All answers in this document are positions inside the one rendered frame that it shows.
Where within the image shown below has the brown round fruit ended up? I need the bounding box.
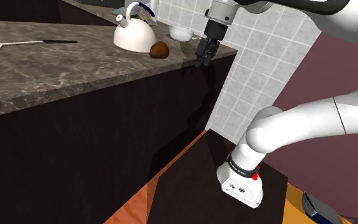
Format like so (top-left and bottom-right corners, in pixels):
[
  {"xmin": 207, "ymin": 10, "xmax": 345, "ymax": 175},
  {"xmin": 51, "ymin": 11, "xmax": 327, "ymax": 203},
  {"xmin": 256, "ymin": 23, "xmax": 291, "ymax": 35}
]
[{"xmin": 149, "ymin": 41, "xmax": 170, "ymax": 59}]

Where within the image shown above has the dark robot stand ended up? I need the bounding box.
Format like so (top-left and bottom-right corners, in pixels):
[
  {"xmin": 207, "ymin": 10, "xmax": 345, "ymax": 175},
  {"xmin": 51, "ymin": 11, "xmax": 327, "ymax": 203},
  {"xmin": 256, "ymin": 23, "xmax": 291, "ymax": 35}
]
[{"xmin": 147, "ymin": 129, "xmax": 289, "ymax": 224}]

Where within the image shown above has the white spatula with black handle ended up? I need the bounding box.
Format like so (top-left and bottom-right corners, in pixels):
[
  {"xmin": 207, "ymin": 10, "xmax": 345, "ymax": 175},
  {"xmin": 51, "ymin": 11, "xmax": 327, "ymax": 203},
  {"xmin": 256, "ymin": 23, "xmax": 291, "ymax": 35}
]
[{"xmin": 0, "ymin": 39, "xmax": 79, "ymax": 50}]

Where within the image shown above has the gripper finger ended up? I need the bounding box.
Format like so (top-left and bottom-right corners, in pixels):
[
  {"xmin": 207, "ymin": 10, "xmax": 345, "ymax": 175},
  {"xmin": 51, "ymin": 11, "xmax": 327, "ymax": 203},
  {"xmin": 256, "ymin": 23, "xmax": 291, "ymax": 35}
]
[
  {"xmin": 202, "ymin": 39, "xmax": 221, "ymax": 67},
  {"xmin": 195, "ymin": 37, "xmax": 210, "ymax": 68}
]

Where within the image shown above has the dark grey blue-edged object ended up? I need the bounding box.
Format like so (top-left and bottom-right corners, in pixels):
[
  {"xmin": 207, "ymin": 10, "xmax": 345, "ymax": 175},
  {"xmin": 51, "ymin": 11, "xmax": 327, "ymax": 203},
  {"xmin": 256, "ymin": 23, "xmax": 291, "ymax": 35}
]
[{"xmin": 300, "ymin": 191, "xmax": 345, "ymax": 224}]

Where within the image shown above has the white bowl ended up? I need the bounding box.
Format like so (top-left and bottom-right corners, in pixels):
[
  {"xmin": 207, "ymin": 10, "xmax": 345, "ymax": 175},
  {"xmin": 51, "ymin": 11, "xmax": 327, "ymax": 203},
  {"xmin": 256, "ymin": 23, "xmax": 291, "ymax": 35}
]
[{"xmin": 168, "ymin": 25, "xmax": 202, "ymax": 43}]

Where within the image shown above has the white kettle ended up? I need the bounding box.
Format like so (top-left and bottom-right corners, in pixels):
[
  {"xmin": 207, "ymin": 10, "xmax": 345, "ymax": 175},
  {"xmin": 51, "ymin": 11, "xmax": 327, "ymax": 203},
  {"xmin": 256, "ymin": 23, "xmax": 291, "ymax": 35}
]
[{"xmin": 113, "ymin": 1, "xmax": 158, "ymax": 54}]

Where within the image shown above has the grey patterned crumpled cloth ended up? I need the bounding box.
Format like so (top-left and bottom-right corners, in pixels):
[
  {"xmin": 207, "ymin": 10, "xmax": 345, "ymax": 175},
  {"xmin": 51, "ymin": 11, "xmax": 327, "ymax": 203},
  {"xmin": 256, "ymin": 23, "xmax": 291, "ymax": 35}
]
[{"xmin": 111, "ymin": 2, "xmax": 160, "ymax": 27}]

